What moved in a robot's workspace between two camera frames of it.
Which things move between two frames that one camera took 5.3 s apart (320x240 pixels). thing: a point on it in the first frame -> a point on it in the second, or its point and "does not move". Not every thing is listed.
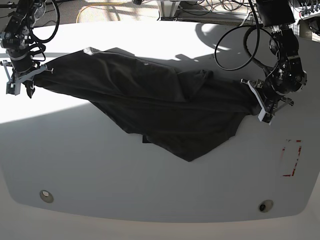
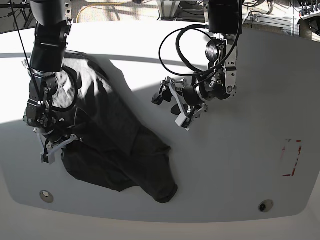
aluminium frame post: [167, 9] does not move
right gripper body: [269, 101] -> [190, 98]
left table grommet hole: [46, 196] does not move
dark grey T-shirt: [187, 113] -> [115, 147]
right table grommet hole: [265, 206] does not move
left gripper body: [16, 77] -> [50, 139]
